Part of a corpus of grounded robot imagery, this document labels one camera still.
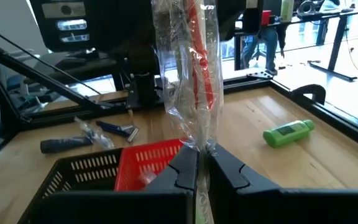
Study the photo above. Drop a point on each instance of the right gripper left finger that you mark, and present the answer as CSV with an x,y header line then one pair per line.
x,y
120,207

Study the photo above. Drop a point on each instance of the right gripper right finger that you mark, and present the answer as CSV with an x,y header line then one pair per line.
x,y
275,208

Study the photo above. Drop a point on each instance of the green travel bottle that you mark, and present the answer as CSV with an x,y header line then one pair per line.
x,y
284,133

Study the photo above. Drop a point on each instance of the navy shave butter tube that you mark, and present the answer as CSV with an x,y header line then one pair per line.
x,y
64,144

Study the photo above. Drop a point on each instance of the red toothbrush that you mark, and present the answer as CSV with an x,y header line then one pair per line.
x,y
200,62

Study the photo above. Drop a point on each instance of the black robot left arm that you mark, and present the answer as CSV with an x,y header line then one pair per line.
x,y
141,71

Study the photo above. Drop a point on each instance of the black plastic basket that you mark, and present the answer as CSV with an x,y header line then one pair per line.
x,y
98,185

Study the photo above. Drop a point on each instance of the red plastic basket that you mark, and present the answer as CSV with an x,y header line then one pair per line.
x,y
135,165

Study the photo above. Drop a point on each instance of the blue disposable razor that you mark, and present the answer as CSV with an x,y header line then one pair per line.
x,y
113,128

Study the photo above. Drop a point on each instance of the small red box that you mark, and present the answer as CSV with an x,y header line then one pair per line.
x,y
266,17

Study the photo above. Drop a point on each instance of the person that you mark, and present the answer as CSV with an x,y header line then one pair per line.
x,y
270,46

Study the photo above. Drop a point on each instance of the pale green bottle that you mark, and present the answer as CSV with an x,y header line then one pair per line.
x,y
287,11

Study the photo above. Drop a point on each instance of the black long desk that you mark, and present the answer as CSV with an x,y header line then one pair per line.
x,y
336,40

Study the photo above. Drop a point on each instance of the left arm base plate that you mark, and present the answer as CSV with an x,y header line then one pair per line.
x,y
145,101

